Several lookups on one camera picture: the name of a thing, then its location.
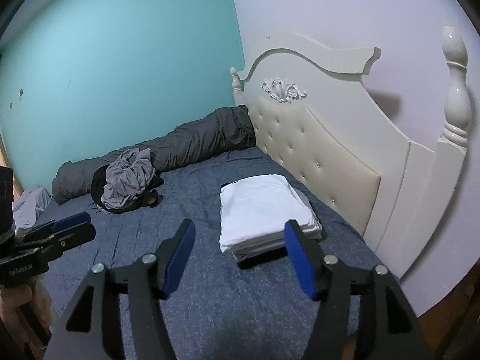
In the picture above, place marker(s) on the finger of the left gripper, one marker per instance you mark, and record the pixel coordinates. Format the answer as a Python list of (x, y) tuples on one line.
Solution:
[(54, 245), (55, 225)]

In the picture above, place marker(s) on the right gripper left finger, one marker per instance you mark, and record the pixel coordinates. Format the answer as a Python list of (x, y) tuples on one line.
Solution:
[(91, 325)]

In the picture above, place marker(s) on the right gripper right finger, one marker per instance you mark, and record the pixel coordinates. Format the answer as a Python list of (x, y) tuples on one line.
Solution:
[(387, 327)]

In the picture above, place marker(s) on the white polo shirt black trim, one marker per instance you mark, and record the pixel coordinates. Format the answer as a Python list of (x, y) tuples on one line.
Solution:
[(254, 211)]

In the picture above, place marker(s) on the folded white clothes stack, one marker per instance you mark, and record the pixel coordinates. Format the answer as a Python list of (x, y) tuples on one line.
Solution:
[(292, 232)]

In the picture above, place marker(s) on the person's left hand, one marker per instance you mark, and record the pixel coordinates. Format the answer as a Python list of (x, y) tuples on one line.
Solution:
[(33, 295)]

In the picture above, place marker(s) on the light grey pillow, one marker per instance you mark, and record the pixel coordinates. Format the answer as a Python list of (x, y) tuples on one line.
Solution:
[(29, 206)]

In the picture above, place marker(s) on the grey crumpled garment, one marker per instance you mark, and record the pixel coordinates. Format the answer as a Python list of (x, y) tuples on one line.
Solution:
[(127, 178)]

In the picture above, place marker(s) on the black garment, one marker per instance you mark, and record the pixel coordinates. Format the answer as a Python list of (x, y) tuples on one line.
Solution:
[(149, 198)]

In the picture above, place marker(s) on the dark grey rolled duvet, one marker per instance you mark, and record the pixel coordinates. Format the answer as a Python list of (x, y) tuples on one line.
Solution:
[(223, 130)]

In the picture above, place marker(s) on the cream tufted headboard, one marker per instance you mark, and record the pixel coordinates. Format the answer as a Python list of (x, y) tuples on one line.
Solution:
[(312, 114)]

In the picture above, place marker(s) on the black tracker camera box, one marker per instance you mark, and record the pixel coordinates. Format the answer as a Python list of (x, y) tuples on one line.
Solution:
[(7, 227)]

